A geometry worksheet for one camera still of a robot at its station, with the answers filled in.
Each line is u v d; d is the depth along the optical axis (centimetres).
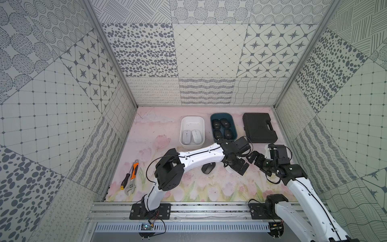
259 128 101
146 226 72
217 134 101
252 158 72
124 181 82
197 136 101
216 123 107
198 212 76
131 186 82
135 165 88
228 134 101
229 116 107
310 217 45
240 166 70
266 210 67
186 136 101
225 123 107
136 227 70
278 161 59
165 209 75
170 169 48
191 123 110
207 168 88
